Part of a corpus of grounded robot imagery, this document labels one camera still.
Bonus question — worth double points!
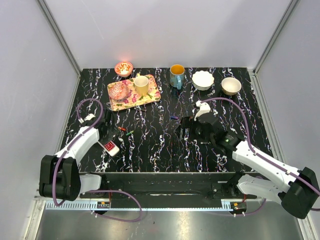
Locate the cream floral small bowl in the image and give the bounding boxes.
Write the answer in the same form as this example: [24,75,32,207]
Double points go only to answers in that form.
[221,77,242,96]

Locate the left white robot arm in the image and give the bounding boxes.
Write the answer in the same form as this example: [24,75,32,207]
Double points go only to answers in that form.
[39,109,120,201]

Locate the white scalloped bowl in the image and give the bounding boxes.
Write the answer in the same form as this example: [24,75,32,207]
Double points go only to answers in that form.
[191,70,215,91]

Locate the aluminium frame post right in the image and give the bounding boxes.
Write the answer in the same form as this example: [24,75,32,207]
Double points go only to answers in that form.
[252,0,301,76]

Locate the red orange patterned bowl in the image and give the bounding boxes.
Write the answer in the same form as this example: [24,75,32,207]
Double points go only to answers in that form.
[114,61,133,78]

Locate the pink glass bowl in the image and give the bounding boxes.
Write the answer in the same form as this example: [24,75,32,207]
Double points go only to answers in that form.
[108,82,129,101]

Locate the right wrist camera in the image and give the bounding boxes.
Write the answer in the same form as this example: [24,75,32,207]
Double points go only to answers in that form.
[194,100,211,121]

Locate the aluminium frame post left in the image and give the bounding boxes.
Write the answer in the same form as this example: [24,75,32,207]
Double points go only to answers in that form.
[36,0,82,76]

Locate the floral rectangular tray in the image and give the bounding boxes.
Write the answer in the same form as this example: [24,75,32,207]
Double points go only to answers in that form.
[107,74,161,111]

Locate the cream yellow cup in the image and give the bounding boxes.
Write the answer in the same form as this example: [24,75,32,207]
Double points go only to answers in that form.
[134,75,149,96]

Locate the blue butterfly mug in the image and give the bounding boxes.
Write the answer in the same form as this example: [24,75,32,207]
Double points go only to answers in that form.
[169,64,185,90]

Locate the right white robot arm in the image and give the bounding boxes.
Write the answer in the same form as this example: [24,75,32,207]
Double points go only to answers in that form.
[176,113,319,219]

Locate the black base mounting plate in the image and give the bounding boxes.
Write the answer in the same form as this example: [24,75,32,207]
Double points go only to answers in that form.
[80,172,245,210]

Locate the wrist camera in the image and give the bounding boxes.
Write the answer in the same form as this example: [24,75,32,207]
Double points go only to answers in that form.
[78,113,96,124]
[194,100,211,121]

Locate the white remote control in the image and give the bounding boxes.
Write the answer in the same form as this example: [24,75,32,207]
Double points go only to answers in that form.
[97,141,120,157]

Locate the aluminium frame post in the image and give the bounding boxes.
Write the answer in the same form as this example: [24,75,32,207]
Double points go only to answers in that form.
[36,0,82,76]
[252,0,301,76]

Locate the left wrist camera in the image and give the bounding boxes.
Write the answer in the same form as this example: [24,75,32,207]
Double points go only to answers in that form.
[78,113,96,124]

